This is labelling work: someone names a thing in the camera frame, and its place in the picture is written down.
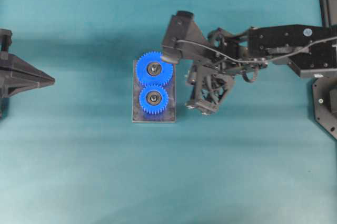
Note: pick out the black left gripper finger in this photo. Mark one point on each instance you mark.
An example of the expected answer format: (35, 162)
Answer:
(12, 63)
(13, 89)

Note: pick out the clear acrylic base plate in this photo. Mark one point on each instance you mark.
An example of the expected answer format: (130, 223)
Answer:
(140, 116)

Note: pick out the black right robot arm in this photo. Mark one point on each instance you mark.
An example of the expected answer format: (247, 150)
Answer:
(309, 51)

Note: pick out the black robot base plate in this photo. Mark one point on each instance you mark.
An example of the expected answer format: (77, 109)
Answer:
(322, 98)

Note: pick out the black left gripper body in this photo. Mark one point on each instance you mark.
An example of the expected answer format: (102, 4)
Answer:
(6, 39)

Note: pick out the steel shaft under large gear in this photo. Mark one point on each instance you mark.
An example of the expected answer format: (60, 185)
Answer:
(154, 69)

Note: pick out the small blue gear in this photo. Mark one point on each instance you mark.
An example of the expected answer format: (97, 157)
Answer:
(153, 108)

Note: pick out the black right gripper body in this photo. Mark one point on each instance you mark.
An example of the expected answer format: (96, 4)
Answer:
(213, 81)

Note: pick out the large blue gear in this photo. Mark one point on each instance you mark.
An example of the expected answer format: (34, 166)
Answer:
(142, 67)

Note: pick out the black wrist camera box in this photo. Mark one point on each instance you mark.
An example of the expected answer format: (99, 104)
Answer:
(184, 37)

